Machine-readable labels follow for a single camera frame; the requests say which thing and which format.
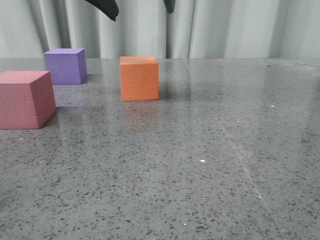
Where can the pale green curtain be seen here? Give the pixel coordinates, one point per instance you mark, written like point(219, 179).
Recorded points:
point(195, 28)

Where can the purple foam cube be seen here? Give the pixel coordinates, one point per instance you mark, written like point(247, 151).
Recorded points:
point(67, 65)

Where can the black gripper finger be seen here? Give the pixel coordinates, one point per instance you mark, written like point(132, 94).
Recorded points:
point(170, 6)
point(108, 7)

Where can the orange foam cube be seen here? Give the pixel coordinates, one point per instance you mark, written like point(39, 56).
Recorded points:
point(139, 78)

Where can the red foam cube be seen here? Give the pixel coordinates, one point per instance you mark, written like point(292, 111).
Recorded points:
point(27, 99)

